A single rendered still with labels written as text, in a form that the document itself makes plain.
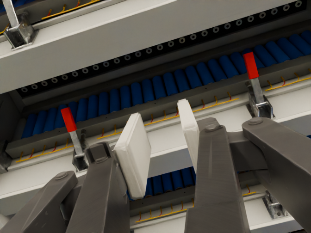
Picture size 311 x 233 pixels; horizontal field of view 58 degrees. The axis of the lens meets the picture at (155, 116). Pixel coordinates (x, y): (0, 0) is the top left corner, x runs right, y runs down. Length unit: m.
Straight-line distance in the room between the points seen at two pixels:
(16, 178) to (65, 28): 0.25
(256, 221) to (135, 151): 0.40
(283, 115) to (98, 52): 0.26
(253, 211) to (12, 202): 0.39
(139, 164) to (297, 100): 0.33
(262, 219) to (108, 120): 0.30
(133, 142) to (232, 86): 0.31
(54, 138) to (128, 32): 0.23
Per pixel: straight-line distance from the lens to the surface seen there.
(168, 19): 0.34
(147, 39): 0.35
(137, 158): 0.15
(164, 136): 0.42
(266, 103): 0.41
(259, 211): 0.54
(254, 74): 0.40
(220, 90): 0.44
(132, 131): 0.16
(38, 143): 0.50
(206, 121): 0.16
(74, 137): 0.43
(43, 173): 0.47
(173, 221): 0.55
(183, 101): 0.19
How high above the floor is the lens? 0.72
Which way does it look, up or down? 25 degrees down
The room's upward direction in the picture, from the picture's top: 19 degrees counter-clockwise
